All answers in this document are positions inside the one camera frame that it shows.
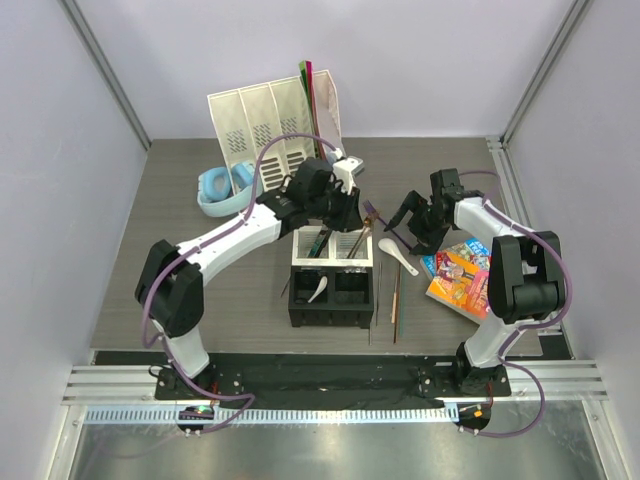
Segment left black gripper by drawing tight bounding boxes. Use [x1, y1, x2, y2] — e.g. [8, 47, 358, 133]
[307, 180, 364, 233]

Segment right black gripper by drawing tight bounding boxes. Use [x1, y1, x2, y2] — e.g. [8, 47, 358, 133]
[386, 191, 451, 256]

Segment teal handled black knife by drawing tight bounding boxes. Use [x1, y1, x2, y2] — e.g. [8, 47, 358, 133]
[308, 227, 331, 259]

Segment silver metal fork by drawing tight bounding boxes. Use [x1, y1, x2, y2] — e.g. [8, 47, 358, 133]
[347, 226, 372, 259]

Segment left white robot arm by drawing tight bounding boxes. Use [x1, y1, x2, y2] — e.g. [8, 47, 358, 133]
[134, 157, 363, 399]

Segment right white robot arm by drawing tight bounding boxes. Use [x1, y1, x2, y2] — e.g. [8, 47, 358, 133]
[385, 168, 572, 395]

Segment brown wooden chopstick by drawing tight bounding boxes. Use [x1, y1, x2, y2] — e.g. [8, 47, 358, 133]
[390, 264, 401, 344]

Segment purple plastic fork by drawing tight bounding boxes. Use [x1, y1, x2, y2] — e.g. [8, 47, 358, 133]
[363, 200, 412, 253]

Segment white two-slot utensil container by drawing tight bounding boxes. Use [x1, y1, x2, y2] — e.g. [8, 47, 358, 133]
[291, 226, 374, 268]

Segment thin dark metal chopstick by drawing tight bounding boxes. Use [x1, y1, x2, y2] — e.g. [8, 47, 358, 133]
[368, 260, 383, 347]

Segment blue treehouse book underneath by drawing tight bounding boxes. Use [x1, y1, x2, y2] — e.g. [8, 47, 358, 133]
[420, 238, 491, 279]

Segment Roald Dahl colourful book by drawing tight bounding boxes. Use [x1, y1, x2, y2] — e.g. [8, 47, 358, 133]
[426, 253, 490, 325]

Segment light blue headphones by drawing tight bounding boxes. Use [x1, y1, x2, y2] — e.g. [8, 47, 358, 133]
[196, 161, 255, 218]

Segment black two-slot utensil container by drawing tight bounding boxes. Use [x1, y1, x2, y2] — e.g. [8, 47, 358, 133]
[288, 266, 374, 329]

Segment white file organizer rack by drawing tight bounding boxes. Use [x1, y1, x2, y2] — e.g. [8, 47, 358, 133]
[207, 75, 318, 192]

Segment coloured plastic folders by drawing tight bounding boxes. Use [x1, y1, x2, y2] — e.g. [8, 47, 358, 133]
[298, 60, 345, 161]

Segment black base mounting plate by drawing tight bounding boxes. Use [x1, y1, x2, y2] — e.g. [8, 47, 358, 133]
[94, 351, 567, 410]

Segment slotted cable duct strip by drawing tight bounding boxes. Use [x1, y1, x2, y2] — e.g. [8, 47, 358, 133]
[84, 403, 459, 425]

